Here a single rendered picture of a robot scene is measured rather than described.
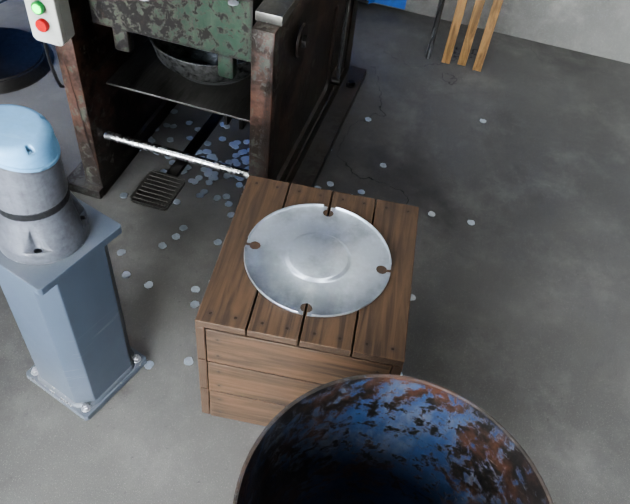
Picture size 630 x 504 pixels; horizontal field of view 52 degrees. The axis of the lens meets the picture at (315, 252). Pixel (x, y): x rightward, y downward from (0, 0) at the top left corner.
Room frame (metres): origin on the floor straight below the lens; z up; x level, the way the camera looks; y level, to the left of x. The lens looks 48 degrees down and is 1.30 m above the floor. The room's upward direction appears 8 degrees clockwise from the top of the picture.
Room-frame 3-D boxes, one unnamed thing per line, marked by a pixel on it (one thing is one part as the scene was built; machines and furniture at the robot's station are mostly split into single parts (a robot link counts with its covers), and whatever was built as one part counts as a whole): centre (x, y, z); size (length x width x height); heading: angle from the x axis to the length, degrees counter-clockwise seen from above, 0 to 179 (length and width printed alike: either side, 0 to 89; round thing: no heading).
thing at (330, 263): (0.84, -0.01, 0.35); 0.29 x 0.29 x 0.01
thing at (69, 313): (0.72, 0.47, 0.23); 0.19 x 0.19 x 0.45; 63
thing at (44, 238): (0.72, 0.47, 0.50); 0.15 x 0.15 x 0.10
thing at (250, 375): (0.84, -0.01, 0.18); 0.40 x 0.38 x 0.35; 176
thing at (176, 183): (1.39, 0.37, 0.14); 0.59 x 0.10 x 0.05; 169
